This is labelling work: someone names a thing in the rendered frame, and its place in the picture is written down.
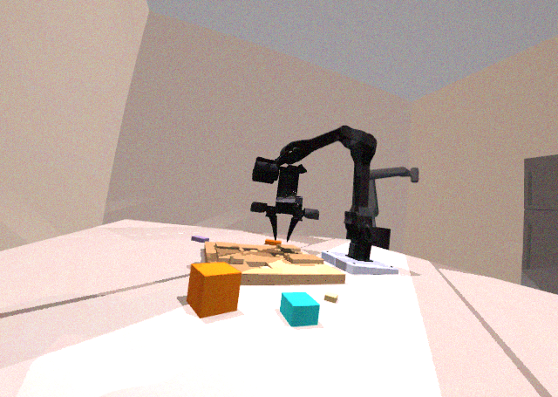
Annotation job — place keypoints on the orange flat panel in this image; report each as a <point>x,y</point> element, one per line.
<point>272,242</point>

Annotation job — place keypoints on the tan square puzzle board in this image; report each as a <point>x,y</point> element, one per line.
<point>294,268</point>

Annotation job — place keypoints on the orange cube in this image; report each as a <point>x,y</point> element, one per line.
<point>213,289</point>

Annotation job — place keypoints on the teal cube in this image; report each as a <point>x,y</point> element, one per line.
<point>299,309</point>

